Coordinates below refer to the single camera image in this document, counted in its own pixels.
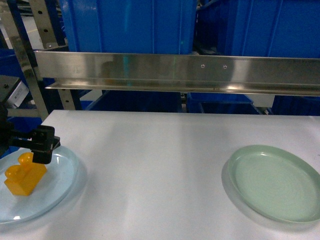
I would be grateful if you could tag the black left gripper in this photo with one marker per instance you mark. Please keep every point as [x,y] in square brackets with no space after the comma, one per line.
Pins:
[43,138]

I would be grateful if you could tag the yellow two-stud toy block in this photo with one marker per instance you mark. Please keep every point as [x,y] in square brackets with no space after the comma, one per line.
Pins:
[21,179]

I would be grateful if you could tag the light blue plate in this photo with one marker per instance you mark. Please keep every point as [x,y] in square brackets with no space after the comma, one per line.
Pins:
[52,188]

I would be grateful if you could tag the large blue bin left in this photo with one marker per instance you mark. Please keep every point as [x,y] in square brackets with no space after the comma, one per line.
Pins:
[129,26]

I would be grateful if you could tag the large blue bin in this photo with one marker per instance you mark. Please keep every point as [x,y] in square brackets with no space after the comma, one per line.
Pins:
[260,28]
[129,26]

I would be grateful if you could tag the light green plate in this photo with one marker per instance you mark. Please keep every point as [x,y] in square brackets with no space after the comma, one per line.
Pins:
[276,183]

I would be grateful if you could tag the large blue bin right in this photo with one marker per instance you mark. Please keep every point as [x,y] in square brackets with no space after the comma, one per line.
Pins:
[260,28]

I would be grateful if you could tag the stainless steel shelf rail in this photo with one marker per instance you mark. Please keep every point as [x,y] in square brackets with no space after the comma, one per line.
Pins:
[180,73]

